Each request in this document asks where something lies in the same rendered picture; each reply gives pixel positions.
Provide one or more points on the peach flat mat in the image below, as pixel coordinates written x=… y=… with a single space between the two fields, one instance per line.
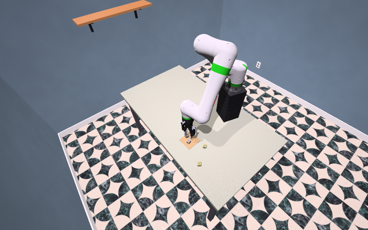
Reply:
x=193 y=142

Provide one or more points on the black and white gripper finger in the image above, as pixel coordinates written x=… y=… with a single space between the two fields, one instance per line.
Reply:
x=184 y=129
x=192 y=131

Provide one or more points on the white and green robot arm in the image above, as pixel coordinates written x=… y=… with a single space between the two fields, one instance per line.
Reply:
x=222 y=55

